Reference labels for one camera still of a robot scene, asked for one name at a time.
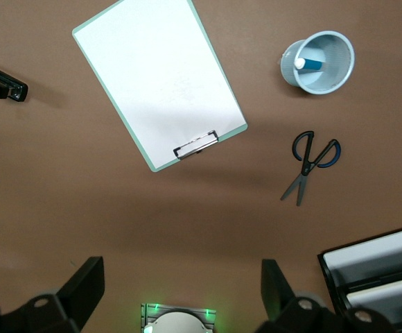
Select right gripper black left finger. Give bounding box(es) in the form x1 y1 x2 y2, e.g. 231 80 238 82
0 255 105 333

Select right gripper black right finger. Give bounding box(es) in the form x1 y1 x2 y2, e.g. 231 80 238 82
252 258 396 333

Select blue marker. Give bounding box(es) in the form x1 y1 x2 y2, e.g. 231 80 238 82
293 57 328 71

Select black stacked paper tray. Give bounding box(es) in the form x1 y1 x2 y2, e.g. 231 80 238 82
317 224 402 333

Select white paper stack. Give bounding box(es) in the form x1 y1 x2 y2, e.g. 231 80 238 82
322 227 402 278
345 277 402 322

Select mint green clipboard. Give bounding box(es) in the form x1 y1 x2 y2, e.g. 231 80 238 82
71 0 249 173

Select black stapler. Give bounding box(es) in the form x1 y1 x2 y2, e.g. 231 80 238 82
0 58 29 104

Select light blue mesh cup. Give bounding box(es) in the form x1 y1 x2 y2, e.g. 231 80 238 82
279 30 356 95

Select white paper sheet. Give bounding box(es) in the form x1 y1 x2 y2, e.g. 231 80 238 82
73 0 246 167

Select black blue-handled scissors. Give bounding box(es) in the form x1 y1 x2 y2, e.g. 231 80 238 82
279 130 342 207

